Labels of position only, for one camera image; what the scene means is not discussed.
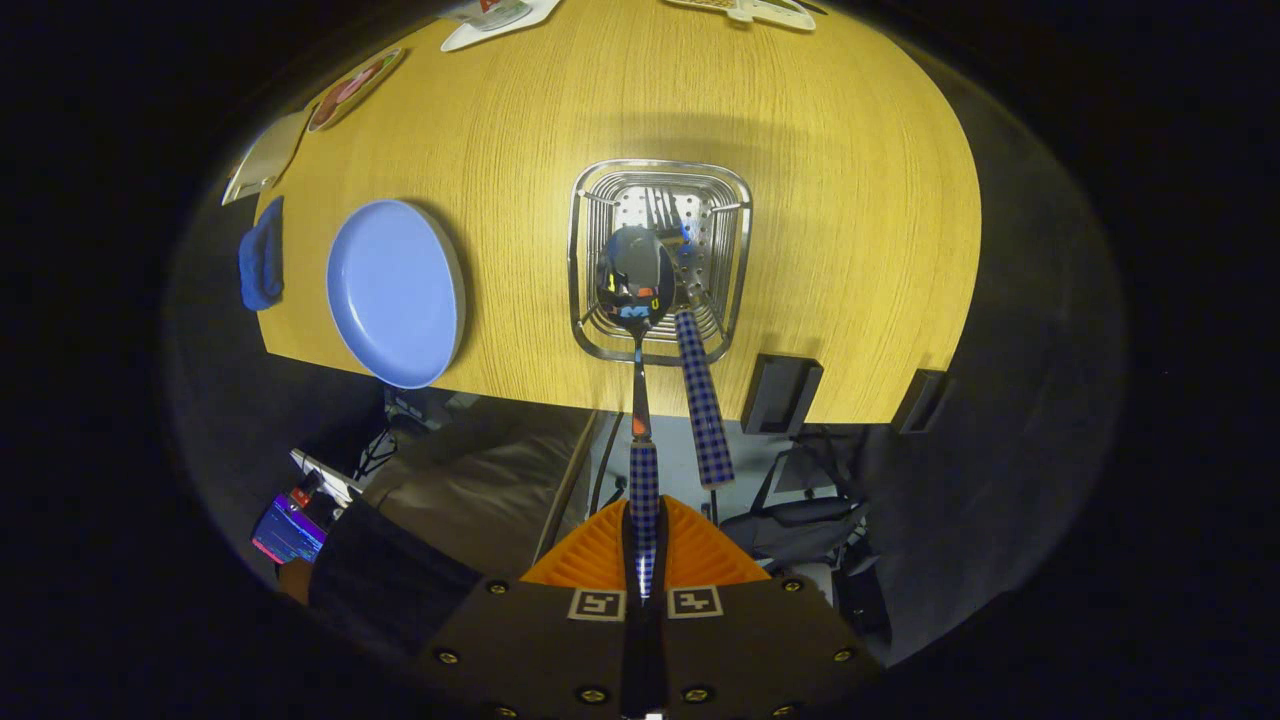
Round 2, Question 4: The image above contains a white flat panel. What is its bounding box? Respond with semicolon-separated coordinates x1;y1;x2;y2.
290;448;363;506

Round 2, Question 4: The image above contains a blue folded cloth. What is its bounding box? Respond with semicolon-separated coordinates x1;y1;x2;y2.
237;196;286;312

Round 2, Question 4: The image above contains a black cable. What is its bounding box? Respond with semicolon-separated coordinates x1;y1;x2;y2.
590;410;626;516

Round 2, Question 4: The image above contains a checkered handle fork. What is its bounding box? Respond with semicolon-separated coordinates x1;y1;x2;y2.
648;188;736;489

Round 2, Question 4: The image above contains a white square coaster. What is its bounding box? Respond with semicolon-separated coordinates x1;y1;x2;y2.
440;0;563;53

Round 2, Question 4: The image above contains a laptop with lit screen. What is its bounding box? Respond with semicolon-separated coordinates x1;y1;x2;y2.
250;492;329;566

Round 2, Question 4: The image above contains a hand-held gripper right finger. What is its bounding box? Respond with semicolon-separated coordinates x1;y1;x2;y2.
655;495;881;720

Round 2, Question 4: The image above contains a white toaster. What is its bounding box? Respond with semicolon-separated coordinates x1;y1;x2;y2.
221;108;313;207

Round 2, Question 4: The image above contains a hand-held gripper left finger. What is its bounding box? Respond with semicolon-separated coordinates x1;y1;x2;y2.
425;497;641;720

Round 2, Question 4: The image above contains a person's tan trouser leg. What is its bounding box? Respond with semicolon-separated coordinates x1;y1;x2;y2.
365;405;601;581

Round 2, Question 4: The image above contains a grey metal table leg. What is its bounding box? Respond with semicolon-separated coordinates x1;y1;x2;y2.
535;410;601;561

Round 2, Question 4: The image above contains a blue round plate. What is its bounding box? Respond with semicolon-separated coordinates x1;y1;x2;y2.
326;199;468;390

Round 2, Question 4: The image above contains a checkered handle spoon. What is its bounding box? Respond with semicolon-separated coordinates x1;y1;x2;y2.
597;225;677;601

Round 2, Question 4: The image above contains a black table bracket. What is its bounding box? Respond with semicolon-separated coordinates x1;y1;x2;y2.
741;353;825;436
892;369;949;435

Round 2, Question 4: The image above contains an oval plate of food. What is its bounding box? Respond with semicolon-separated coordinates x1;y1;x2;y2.
306;47;406;134

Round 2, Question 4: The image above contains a person's dark sleeve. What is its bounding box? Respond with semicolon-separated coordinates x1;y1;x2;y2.
308;498;483;651

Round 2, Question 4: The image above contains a white divided bean dish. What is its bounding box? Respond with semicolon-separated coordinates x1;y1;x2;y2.
665;0;817;32

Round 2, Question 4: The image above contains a metal wire basket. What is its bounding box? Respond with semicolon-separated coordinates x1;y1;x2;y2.
567;159;754;365

